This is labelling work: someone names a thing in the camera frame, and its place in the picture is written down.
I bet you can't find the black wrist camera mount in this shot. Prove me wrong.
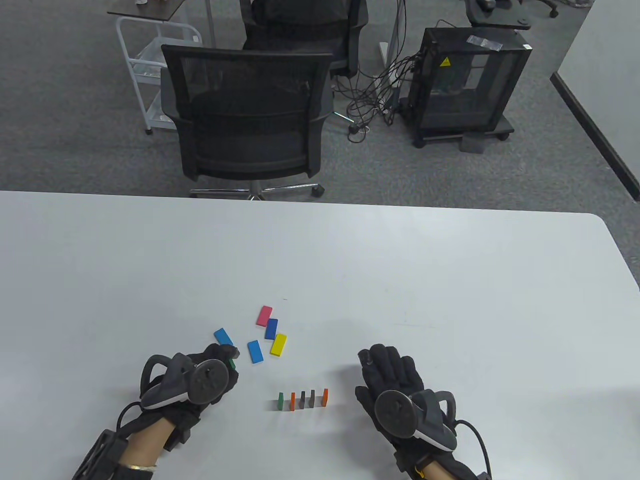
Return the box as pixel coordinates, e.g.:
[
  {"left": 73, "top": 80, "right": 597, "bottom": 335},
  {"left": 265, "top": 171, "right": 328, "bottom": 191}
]
[{"left": 71, "top": 429, "right": 130, "bottom": 480}]

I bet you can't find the black chair leg with caster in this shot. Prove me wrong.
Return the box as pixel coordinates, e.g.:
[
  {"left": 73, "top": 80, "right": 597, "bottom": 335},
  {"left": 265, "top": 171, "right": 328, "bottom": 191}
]
[{"left": 525, "top": 0, "right": 560, "bottom": 19}]

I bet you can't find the person's right hand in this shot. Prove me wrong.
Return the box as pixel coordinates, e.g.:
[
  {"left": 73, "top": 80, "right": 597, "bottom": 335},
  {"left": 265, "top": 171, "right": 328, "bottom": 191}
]
[{"left": 355, "top": 344, "right": 458, "bottom": 476}]

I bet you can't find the white desk leg panel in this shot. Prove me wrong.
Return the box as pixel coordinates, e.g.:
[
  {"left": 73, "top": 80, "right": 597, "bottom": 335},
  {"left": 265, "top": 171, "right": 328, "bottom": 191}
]
[{"left": 385, "top": 0, "right": 407, "bottom": 96}]

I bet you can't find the black glass computer case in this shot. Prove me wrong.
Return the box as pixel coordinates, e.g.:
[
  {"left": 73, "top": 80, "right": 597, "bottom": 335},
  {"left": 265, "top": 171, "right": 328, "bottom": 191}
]
[{"left": 411, "top": 26, "right": 534, "bottom": 143}]

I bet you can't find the black glove cable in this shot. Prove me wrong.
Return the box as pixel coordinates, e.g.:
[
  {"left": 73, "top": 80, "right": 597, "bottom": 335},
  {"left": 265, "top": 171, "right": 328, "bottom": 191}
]
[
  {"left": 116, "top": 401, "right": 146, "bottom": 430},
  {"left": 456, "top": 420, "right": 493, "bottom": 478}
]

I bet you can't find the black padded office chair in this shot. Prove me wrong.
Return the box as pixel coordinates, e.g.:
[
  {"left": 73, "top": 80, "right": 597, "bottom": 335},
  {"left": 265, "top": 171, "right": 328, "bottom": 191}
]
[{"left": 240, "top": 0, "right": 370, "bottom": 80}]

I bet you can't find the tangle of black cables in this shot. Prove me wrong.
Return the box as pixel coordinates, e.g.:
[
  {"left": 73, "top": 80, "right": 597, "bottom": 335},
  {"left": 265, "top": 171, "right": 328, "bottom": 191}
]
[{"left": 332, "top": 19, "right": 426, "bottom": 143}]

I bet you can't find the person's left hand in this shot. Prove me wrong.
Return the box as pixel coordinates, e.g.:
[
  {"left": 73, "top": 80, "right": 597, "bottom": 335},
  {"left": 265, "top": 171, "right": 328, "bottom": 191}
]
[{"left": 135, "top": 344, "right": 241, "bottom": 452}]

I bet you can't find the grey hand tracker controller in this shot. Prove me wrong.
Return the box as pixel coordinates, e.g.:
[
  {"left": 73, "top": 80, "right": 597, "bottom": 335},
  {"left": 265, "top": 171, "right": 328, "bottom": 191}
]
[
  {"left": 374, "top": 389, "right": 458, "bottom": 451},
  {"left": 140, "top": 352, "right": 231, "bottom": 411}
]

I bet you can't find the white rolling cart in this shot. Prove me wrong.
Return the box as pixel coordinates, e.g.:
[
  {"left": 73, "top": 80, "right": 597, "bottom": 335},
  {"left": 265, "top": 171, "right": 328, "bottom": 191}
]
[{"left": 116, "top": 15, "right": 204, "bottom": 136}]

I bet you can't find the black mesh office chair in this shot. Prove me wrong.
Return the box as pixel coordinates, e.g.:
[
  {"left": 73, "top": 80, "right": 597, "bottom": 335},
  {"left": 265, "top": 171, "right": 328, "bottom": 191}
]
[{"left": 160, "top": 44, "right": 335, "bottom": 202}]

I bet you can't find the brown side table top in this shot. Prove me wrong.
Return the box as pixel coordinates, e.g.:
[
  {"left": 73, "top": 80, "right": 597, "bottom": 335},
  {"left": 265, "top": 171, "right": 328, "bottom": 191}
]
[{"left": 106, "top": 0, "right": 188, "bottom": 23}]

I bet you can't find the person's left forearm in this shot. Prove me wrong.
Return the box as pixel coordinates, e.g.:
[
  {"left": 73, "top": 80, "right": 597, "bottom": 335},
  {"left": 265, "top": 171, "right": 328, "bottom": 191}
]
[{"left": 117, "top": 417, "right": 177, "bottom": 480}]

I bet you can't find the black swivel chair base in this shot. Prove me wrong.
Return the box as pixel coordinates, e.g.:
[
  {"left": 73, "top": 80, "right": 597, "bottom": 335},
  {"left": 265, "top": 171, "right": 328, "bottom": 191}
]
[{"left": 462, "top": 0, "right": 532, "bottom": 30}]

